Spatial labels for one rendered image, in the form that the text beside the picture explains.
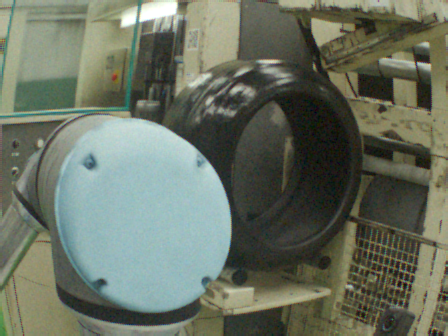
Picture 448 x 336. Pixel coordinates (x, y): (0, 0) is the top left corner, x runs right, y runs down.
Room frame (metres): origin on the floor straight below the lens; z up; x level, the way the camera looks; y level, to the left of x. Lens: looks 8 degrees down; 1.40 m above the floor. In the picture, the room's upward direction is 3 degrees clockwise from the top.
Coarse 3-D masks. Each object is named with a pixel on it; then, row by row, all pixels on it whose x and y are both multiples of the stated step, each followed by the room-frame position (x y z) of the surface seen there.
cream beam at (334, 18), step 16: (288, 0) 2.02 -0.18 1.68; (304, 0) 1.94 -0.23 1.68; (320, 0) 1.87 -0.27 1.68; (336, 0) 1.79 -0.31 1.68; (352, 0) 1.72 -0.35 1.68; (368, 0) 1.65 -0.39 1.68; (400, 0) 1.57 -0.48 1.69; (416, 0) 1.61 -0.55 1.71; (320, 16) 2.04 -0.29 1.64; (336, 16) 1.95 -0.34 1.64; (352, 16) 1.86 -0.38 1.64; (368, 16) 1.76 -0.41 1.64; (384, 16) 1.67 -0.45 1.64; (400, 16) 1.58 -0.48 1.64; (416, 16) 1.60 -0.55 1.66
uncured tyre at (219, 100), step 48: (192, 96) 1.68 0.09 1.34; (240, 96) 1.59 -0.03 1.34; (288, 96) 1.97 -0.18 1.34; (336, 96) 1.73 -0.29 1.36; (192, 144) 1.57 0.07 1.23; (336, 144) 1.93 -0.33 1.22; (288, 192) 1.98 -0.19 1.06; (336, 192) 1.90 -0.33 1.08; (240, 240) 1.59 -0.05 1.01; (288, 240) 1.89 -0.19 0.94
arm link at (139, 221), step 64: (64, 128) 0.49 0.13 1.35; (128, 128) 0.40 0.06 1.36; (64, 192) 0.37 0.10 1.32; (128, 192) 0.38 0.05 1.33; (192, 192) 0.40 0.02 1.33; (64, 256) 0.39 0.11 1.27; (128, 256) 0.37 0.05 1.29; (192, 256) 0.39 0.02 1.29; (128, 320) 0.38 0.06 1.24; (192, 320) 0.42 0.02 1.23
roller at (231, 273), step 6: (228, 264) 1.66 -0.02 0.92; (222, 270) 1.65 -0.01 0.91; (228, 270) 1.63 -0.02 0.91; (234, 270) 1.61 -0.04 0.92; (240, 270) 1.61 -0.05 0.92; (222, 276) 1.65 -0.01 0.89; (228, 276) 1.62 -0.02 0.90; (234, 276) 1.60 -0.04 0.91; (240, 276) 1.61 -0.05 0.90; (246, 276) 1.61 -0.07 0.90; (234, 282) 1.60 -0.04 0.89; (240, 282) 1.61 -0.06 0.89
